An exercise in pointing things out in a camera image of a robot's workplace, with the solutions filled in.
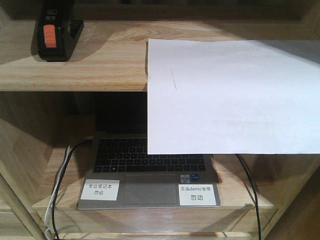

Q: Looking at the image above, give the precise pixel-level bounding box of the white paper sheet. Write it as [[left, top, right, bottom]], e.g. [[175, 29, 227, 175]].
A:
[[147, 39, 320, 154]]

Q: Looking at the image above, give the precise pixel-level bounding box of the black stapler with orange button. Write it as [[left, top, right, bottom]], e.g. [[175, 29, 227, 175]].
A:
[[36, 0, 84, 62]]

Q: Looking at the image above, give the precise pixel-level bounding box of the white cable left of laptop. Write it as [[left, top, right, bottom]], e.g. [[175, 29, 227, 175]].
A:
[[44, 136, 92, 240]]

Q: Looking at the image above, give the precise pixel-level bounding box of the black cable left of laptop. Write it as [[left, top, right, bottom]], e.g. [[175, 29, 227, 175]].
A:
[[50, 138, 91, 240]]

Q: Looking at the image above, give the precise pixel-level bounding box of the black cable right of laptop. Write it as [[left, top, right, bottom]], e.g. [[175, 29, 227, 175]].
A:
[[235, 153, 263, 240]]

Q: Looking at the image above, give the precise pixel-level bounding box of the white label left on laptop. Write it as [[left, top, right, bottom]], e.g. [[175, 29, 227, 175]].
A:
[[80, 179, 120, 201]]

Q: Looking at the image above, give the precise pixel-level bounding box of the white label right on laptop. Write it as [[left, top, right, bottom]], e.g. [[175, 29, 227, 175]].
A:
[[178, 184, 217, 207]]

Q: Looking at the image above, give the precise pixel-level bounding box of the white label on laptop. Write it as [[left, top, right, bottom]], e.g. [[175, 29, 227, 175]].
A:
[[178, 184, 217, 207], [80, 179, 120, 201]]

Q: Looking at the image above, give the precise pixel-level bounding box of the silver laptop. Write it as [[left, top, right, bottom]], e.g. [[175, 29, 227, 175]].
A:
[[78, 92, 221, 210]]

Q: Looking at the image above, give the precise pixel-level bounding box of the black cable of laptop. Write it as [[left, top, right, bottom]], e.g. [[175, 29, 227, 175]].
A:
[[50, 138, 91, 240], [235, 153, 263, 240]]

